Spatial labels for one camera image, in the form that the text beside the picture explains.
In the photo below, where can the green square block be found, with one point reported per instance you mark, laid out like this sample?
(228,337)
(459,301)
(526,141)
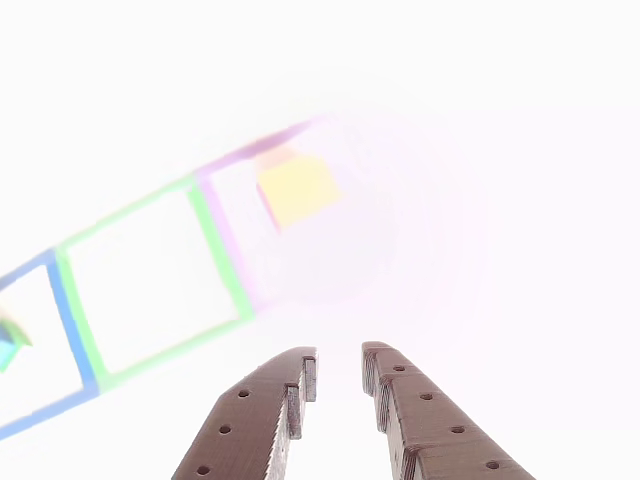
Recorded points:
(20,337)

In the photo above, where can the orange square block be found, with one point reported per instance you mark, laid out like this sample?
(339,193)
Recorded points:
(300,190)

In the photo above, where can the green tape square outline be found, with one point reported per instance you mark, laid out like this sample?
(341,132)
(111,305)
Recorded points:
(220,260)

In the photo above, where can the blue tape square outline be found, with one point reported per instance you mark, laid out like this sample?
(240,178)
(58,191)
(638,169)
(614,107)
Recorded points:
(72,330)

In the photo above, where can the purple tape square outline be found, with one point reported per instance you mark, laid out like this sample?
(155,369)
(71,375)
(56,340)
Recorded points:
(220,225)

